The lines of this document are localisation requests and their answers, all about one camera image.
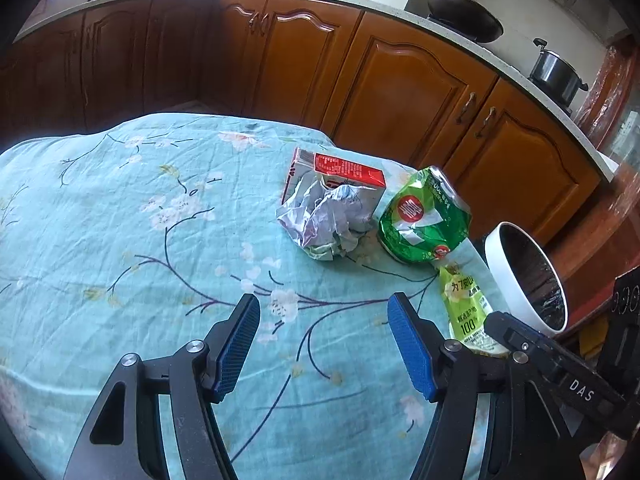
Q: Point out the light green sachet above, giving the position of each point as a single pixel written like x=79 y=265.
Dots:
x=467 y=310

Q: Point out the teal floral tablecloth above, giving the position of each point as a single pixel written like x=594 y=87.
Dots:
x=125 y=260

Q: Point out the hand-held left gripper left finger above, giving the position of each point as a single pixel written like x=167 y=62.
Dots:
x=235 y=345

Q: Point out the green snack bag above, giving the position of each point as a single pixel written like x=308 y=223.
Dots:
x=425 y=210

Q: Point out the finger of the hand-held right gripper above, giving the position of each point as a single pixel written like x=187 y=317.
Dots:
x=515 y=332

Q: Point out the red carton box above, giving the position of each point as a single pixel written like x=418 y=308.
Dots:
x=345 y=167

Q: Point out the wooden lower kitchen cabinets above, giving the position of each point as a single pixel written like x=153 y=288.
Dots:
x=400 y=90

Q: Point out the white round bin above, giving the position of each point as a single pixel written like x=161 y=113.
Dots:
x=500 y=270

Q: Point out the dark steel cooking pot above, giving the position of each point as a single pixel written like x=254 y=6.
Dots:
x=555 y=72

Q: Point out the crumpled white paper wrapper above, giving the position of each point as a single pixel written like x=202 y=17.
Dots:
x=320 y=220

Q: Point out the wooden door frame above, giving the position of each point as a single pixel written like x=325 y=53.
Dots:
x=605 y=80

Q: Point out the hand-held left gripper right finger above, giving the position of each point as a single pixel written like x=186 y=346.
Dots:
x=410 y=345

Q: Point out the black wok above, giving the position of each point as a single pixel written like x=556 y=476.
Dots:
x=465 y=15

